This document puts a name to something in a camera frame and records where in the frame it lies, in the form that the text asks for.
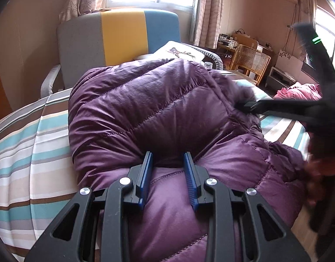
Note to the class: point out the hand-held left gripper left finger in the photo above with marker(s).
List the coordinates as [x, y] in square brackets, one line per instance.
[145, 180]

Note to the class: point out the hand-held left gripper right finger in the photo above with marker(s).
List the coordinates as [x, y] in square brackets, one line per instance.
[190, 180]

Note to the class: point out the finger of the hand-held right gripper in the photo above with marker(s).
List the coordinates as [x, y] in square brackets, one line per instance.
[279, 107]

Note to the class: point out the purple down jacket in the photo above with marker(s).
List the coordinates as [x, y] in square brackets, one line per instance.
[145, 106]

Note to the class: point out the person's right hand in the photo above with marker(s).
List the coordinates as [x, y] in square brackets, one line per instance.
[315, 182]

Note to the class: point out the pink cloth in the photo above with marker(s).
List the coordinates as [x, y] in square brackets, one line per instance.
[298, 91]

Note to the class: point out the grey low cabinet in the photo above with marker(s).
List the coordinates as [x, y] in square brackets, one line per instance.
[279, 77]

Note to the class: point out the white flower print box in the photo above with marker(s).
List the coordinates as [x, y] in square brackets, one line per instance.
[289, 61]

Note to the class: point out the rattan chair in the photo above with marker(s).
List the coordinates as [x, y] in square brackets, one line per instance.
[250, 58]

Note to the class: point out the wooden desk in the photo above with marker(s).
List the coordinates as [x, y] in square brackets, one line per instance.
[245, 39]

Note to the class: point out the grey cushion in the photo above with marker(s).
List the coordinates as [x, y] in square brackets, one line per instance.
[214, 58]

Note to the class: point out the glass jar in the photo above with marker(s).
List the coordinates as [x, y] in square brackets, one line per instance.
[208, 65]

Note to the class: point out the bird print pillow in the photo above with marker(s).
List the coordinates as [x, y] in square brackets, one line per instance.
[181, 51]

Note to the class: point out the striped bed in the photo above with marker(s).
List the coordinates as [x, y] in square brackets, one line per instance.
[28, 147]

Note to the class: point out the grey yellow blue headboard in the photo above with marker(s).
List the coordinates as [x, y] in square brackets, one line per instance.
[83, 43]

